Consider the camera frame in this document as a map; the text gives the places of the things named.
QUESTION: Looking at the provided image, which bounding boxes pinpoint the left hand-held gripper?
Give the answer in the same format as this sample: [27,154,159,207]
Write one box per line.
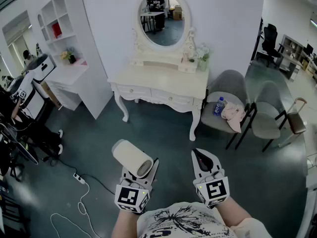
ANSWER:
[114,158,160,214]

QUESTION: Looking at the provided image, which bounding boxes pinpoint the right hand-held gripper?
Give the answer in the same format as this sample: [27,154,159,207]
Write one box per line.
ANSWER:
[191,148,230,209]

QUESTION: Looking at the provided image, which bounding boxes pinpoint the cream hair dryer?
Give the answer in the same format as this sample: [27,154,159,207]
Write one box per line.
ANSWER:
[111,139,155,179]

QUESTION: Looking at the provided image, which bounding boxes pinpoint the white dressing table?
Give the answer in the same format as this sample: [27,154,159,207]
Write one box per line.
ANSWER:
[107,0,210,142]

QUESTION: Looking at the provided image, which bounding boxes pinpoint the person's left forearm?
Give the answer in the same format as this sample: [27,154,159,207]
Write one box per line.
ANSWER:
[111,208,141,238]

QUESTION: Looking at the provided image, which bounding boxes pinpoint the person's right forearm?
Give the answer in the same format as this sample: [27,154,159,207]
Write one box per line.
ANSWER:
[214,196,254,229]

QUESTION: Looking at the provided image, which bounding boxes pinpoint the pink cloth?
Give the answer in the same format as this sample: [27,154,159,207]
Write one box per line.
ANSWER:
[220,101,246,134]

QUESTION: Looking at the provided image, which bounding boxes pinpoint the blue label water bottle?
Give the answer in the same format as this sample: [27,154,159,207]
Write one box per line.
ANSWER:
[212,96,226,117]

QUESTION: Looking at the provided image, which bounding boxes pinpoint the person's printed white shirt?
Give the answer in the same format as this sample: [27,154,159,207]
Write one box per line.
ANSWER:
[136,201,273,238]

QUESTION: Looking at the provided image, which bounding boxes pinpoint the grey upholstered chair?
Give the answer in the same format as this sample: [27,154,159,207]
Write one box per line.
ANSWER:
[251,80,289,153]
[200,69,257,151]

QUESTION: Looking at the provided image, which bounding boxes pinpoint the white power strip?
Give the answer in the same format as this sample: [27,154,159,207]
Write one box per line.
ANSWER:
[73,173,87,184]

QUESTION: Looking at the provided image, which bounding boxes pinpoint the brown stool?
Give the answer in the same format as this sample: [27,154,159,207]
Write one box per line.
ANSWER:
[278,97,308,149]

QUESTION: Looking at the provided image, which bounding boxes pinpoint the white artificial flowers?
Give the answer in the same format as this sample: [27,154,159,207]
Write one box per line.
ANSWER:
[195,43,214,62]

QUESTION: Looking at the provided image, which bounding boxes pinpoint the white bookshelf desk unit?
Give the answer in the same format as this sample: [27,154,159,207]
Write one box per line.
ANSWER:
[37,0,114,120]

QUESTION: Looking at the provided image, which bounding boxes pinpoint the cardboard box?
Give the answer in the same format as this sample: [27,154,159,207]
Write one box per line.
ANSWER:
[40,80,63,109]

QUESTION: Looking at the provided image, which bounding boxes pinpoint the grey shelf unit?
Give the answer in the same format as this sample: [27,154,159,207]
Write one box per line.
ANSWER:
[278,34,305,80]

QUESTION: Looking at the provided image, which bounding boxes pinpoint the black office chair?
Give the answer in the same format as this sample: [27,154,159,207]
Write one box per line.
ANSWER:
[256,23,282,68]

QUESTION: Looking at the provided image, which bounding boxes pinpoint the yellow flowers in black pot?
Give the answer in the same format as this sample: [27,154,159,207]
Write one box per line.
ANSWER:
[59,50,77,64]

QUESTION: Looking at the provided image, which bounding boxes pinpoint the oval white-framed mirror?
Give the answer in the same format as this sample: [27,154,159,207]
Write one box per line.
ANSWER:
[133,0,193,54]

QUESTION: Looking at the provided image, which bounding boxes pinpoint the white machine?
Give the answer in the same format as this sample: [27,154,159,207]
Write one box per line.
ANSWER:
[21,53,56,120]

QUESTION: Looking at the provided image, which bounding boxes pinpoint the red box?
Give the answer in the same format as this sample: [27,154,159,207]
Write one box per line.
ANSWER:
[51,23,63,39]

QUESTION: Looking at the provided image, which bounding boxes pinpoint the black cable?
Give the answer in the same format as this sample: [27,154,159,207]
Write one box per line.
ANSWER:
[42,156,117,195]

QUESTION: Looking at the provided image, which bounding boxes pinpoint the white cable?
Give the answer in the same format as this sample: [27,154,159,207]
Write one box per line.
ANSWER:
[50,181,101,238]

